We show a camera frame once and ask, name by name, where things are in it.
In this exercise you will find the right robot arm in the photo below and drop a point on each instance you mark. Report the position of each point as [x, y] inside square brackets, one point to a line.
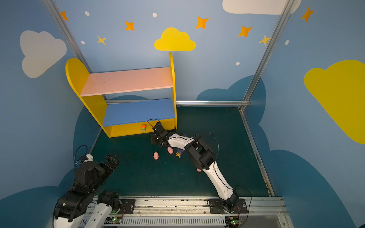
[203, 158]

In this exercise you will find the left aluminium frame post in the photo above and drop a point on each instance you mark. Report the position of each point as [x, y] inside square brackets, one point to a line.
[66, 32]

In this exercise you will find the aluminium front rail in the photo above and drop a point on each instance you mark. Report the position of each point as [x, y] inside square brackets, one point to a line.
[193, 212]

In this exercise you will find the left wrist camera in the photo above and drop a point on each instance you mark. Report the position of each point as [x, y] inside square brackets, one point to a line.
[85, 158]

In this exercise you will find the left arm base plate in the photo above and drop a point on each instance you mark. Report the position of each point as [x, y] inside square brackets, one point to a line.
[126, 206]

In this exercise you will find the yellow toy shelf unit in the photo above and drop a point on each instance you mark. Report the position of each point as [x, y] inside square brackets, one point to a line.
[118, 120]

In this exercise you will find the pink toy pig far left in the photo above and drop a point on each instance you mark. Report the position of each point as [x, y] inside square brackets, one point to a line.
[156, 155]

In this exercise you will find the aluminium frame post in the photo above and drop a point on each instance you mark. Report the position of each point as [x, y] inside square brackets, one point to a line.
[66, 32]
[281, 23]

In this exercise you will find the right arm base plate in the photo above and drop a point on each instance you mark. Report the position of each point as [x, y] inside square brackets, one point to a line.
[216, 207]

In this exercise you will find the right aluminium frame post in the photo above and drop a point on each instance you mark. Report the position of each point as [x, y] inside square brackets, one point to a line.
[281, 23]

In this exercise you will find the circuit board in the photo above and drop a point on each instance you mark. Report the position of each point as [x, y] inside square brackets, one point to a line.
[113, 221]
[232, 222]

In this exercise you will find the purple yellow star toy figure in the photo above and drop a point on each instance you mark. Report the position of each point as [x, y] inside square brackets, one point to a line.
[179, 152]

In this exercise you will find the pink toy pig centre left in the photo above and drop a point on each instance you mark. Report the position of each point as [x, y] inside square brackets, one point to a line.
[170, 150]

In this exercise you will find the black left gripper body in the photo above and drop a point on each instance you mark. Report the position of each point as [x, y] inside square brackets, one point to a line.
[103, 166]

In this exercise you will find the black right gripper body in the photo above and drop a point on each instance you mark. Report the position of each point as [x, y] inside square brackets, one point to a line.
[159, 135]

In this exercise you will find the left circuit board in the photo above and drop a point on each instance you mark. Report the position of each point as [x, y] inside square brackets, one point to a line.
[113, 221]

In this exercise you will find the rear aluminium frame bar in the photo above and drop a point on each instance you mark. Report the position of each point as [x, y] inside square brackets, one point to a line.
[192, 102]

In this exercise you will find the right circuit board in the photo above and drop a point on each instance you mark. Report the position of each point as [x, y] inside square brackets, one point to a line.
[232, 222]

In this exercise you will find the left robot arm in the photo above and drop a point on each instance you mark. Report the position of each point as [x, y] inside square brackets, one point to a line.
[71, 207]

